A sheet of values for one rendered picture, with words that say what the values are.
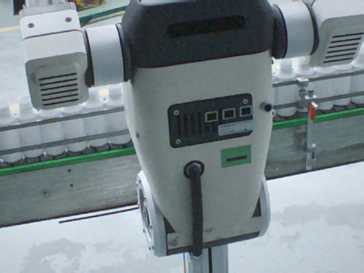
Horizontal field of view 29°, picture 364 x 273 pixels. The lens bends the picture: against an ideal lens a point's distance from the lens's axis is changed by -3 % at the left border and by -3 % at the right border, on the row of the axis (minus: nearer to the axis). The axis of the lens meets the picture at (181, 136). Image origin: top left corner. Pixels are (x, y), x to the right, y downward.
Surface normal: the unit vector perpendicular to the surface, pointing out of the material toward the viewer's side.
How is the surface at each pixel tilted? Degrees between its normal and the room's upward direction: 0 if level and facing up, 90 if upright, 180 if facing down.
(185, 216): 90
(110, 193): 90
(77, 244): 0
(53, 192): 90
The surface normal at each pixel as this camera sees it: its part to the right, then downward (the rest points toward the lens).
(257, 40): 0.24, 0.44
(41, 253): -0.06, -0.88
